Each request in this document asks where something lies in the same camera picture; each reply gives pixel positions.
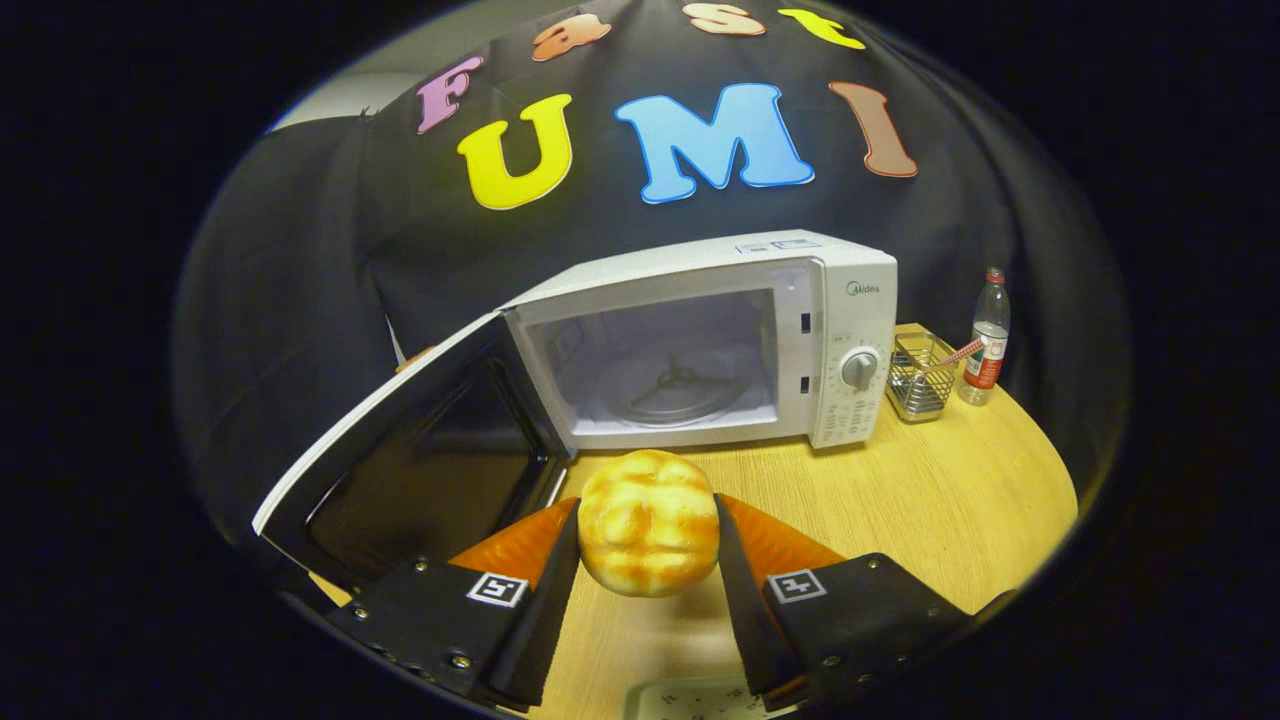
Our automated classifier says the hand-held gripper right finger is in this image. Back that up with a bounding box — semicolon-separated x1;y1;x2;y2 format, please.
712;493;976;711

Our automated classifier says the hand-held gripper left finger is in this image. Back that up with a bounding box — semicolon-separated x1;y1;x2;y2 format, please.
325;497;583;713

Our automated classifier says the golden bread bun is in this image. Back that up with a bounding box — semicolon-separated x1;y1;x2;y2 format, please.
577;449;721;599

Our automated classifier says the white microwave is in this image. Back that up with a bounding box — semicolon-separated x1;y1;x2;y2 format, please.
252;230;899;591

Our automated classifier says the white plate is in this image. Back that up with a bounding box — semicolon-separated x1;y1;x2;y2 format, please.
622;676;791;720

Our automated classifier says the pink straw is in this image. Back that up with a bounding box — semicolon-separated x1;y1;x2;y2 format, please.
925;338;986;373

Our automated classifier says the clear plastic water bottle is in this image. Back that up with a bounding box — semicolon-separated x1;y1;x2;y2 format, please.
958;267;1011;406

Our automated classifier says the black backdrop cloth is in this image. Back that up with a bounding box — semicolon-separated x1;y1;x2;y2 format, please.
175;0;1126;541

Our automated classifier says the metal wire basket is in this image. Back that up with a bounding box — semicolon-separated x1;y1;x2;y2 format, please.
885;332;959;423

